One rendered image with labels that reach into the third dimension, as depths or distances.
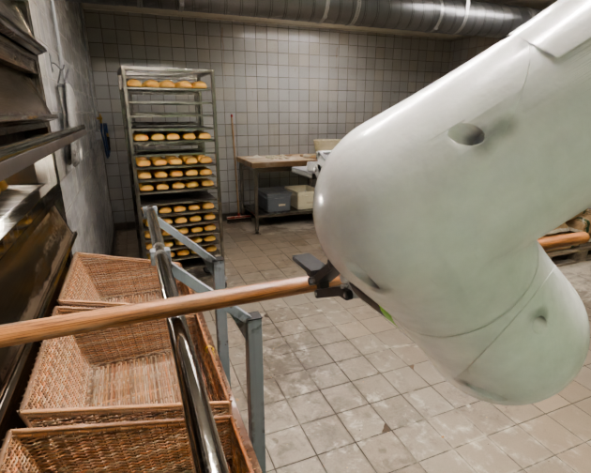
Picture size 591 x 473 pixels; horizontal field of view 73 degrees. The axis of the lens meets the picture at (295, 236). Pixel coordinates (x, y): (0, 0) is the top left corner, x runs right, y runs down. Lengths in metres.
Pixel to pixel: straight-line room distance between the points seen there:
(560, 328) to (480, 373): 0.05
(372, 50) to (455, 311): 6.41
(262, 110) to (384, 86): 1.98
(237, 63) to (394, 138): 5.58
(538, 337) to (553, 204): 0.09
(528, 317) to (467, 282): 0.06
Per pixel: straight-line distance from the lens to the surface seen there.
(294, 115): 5.97
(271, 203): 5.25
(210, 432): 0.46
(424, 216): 0.19
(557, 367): 0.30
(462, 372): 0.29
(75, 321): 0.65
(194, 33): 5.70
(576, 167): 0.21
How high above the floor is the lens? 1.48
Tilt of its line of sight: 17 degrees down
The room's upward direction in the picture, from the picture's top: straight up
